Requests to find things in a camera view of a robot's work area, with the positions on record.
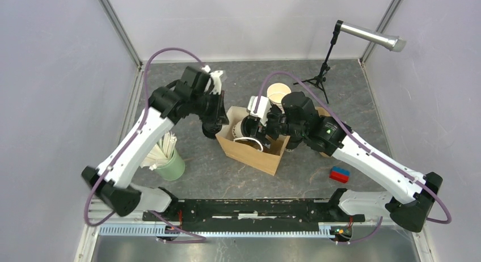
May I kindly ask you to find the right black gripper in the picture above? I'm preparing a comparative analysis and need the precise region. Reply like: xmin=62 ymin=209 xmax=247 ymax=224
xmin=248 ymin=104 xmax=306 ymax=149

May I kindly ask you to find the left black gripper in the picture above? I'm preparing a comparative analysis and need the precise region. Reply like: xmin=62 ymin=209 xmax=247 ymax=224
xmin=191 ymin=90 xmax=230 ymax=125

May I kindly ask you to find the white paper cup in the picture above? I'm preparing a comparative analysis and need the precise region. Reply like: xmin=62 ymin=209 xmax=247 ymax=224
xmin=231 ymin=120 xmax=244 ymax=141

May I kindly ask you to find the black sleeved paper cup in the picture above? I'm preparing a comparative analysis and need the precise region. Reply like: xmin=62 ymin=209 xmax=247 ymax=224
xmin=285 ymin=137 xmax=303 ymax=151

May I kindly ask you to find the brown paper bag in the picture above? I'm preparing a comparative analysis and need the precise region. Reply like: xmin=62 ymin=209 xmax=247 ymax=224
xmin=216 ymin=106 xmax=290 ymax=175

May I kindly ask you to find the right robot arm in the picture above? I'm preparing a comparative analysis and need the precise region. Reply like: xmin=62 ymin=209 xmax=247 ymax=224
xmin=251 ymin=92 xmax=443 ymax=233

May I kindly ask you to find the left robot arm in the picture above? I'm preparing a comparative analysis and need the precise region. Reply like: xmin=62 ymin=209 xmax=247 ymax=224
xmin=81 ymin=66 xmax=229 ymax=221

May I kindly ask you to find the stack of black lids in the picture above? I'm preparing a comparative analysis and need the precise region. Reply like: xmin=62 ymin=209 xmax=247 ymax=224
xmin=201 ymin=122 xmax=222 ymax=140

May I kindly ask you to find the stack of white paper cups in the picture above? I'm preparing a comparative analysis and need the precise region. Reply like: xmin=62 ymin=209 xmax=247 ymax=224
xmin=266 ymin=83 xmax=292 ymax=113

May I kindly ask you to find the brown pulp cup carrier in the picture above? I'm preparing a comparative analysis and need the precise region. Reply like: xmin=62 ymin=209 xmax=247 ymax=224
xmin=315 ymin=106 xmax=331 ymax=158

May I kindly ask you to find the black tripod stand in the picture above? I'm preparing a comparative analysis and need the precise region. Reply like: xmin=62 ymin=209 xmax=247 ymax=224
xmin=302 ymin=20 xmax=343 ymax=104

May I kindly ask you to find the white wrapped straws bundle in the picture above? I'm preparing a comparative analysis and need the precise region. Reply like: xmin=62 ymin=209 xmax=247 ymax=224
xmin=140 ymin=132 xmax=178 ymax=170

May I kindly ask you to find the green cup holder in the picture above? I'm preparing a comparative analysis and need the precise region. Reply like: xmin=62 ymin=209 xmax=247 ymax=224
xmin=154 ymin=149 xmax=185 ymax=181

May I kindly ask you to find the red and blue block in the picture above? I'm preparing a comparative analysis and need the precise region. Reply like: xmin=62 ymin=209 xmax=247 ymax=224
xmin=329 ymin=166 xmax=351 ymax=184

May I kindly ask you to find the silver cylindrical lamp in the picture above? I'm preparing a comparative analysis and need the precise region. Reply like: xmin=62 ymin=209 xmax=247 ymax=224
xmin=336 ymin=20 xmax=407 ymax=52

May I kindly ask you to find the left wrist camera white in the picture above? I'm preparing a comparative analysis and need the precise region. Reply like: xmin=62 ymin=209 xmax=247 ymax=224
xmin=201 ymin=65 xmax=227 ymax=95

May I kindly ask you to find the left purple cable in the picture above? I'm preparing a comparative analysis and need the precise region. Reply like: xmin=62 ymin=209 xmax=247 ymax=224
xmin=83 ymin=47 xmax=208 ymax=244

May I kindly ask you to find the purple cable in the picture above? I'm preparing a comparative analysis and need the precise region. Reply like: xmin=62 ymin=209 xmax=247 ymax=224
xmin=253 ymin=71 xmax=453 ymax=244
xmin=83 ymin=47 xmax=208 ymax=244

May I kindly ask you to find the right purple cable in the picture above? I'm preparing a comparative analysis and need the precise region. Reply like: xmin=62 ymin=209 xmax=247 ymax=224
xmin=253 ymin=71 xmax=453 ymax=244

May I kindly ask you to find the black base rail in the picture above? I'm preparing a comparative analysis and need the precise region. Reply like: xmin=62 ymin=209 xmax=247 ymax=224
xmin=161 ymin=198 xmax=365 ymax=232

